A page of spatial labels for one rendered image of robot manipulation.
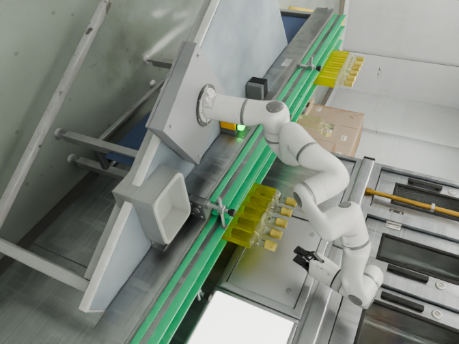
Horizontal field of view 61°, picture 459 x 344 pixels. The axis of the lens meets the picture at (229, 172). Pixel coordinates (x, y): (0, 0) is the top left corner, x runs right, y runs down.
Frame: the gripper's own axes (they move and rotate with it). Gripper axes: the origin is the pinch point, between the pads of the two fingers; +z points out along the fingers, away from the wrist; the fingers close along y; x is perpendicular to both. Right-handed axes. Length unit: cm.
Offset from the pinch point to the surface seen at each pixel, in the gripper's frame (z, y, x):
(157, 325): 19, 3, 52
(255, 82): 63, 24, -54
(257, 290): 8.1, -12.7, 15.4
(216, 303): 16.4, -12.5, 29.1
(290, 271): 3.0, -12.6, 0.7
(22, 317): 73, -16, 80
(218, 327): 9.7, -12.6, 35.6
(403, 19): 178, -159, -571
